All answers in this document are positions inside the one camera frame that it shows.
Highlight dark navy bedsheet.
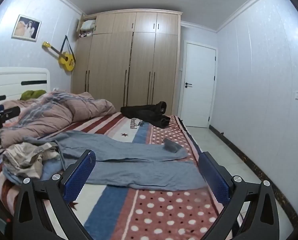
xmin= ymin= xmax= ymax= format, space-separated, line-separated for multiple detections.
xmin=175 ymin=116 xmax=205 ymax=157

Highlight light blue cloth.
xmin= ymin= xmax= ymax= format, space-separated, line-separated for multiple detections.
xmin=3 ymin=159 xmax=66 ymax=183

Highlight white bed headboard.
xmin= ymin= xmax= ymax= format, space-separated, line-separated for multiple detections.
xmin=0 ymin=67 xmax=51 ymax=103

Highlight yellow guitar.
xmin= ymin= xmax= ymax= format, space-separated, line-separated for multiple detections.
xmin=42 ymin=35 xmax=76 ymax=72

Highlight black garment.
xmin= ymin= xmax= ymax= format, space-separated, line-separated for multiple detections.
xmin=120 ymin=101 xmax=172 ymax=129

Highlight folded bedding in wardrobe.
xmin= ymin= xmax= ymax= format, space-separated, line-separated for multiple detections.
xmin=79 ymin=18 xmax=97 ymax=39

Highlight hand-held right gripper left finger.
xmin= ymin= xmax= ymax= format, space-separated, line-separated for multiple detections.
xmin=12 ymin=149 xmax=97 ymax=240

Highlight striped polka dot blanket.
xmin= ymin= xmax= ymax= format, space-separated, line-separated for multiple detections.
xmin=0 ymin=111 xmax=227 ymax=240

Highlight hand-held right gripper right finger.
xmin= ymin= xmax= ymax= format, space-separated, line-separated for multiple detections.
xmin=198 ymin=151 xmax=283 ymax=240

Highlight white door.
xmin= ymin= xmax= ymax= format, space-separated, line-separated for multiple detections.
xmin=177 ymin=41 xmax=219 ymax=129

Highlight light wooden wardrobe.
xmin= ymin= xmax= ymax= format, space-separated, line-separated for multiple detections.
xmin=71 ymin=9 xmax=184 ymax=116

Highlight blue-grey pants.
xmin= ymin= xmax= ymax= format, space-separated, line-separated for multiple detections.
xmin=23 ymin=130 xmax=210 ymax=192

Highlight beige patterned crumpled garment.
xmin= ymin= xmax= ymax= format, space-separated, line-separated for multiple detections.
xmin=2 ymin=142 xmax=61 ymax=179

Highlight pink striped quilt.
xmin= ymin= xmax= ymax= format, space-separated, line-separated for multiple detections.
xmin=0 ymin=91 xmax=117 ymax=149

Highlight framed wall picture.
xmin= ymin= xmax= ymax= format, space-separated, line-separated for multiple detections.
xmin=11 ymin=14 xmax=42 ymax=40

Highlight green pillow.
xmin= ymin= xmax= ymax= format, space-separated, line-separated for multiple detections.
xmin=20 ymin=89 xmax=47 ymax=101

